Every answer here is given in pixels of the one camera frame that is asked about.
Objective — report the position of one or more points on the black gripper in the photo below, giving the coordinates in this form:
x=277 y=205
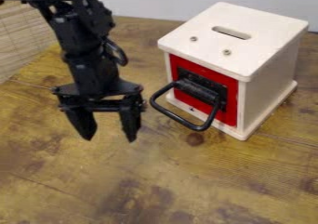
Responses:
x=99 y=90

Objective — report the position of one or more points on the red drawer front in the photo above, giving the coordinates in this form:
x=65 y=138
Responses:
x=212 y=81

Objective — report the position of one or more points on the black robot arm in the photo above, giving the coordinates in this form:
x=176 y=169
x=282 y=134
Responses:
x=82 y=23

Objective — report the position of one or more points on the white wooden box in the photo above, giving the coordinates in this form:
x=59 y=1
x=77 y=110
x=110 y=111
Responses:
x=249 y=45

